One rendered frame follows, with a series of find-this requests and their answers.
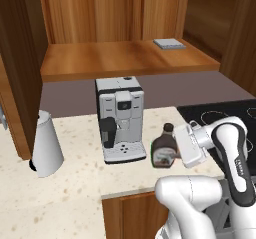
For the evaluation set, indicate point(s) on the black hob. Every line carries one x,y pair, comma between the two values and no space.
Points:
200,111

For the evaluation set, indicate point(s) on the wooden open cabinet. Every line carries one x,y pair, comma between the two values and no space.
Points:
116,56

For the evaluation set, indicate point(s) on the wooden cabinet door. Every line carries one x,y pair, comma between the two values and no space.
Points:
241,39
16,66

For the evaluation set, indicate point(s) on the grey flat block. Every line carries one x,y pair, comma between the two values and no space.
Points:
169,44

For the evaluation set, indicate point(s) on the brown syrup bottle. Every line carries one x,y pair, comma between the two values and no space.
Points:
163,146

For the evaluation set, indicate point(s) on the grey coffee machine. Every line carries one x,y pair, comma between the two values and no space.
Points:
121,116

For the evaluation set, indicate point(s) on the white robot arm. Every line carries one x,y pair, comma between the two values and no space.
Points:
186,196

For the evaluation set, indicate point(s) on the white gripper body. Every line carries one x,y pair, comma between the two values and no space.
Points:
190,146

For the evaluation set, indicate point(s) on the wooden lower cupboard door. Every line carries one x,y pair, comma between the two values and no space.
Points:
136,216

